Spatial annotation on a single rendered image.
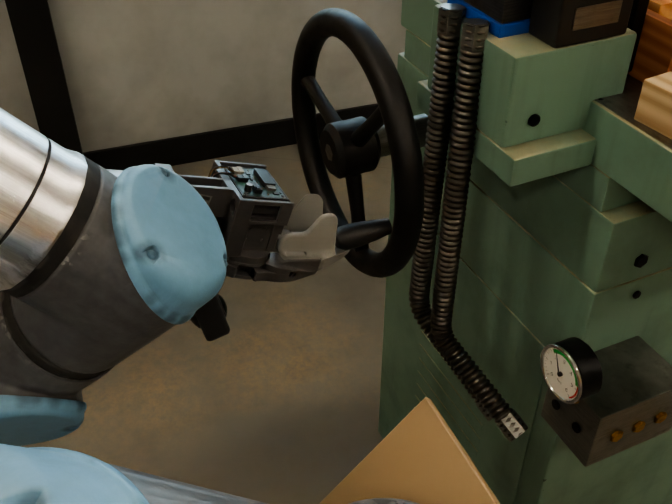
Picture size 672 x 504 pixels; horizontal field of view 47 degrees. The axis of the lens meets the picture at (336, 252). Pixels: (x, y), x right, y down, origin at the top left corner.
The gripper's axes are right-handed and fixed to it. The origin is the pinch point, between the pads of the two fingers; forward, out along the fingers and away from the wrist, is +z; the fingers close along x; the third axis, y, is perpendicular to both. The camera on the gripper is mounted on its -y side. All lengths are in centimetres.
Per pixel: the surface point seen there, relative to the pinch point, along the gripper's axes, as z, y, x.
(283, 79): 66, -34, 144
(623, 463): 49, -25, -13
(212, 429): 21, -73, 46
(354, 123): 3.4, 9.9, 9.7
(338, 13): -1.3, 20.1, 11.9
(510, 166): 9.7, 14.6, -7.2
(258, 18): 54, -18, 145
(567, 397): 20.3, -4.9, -17.8
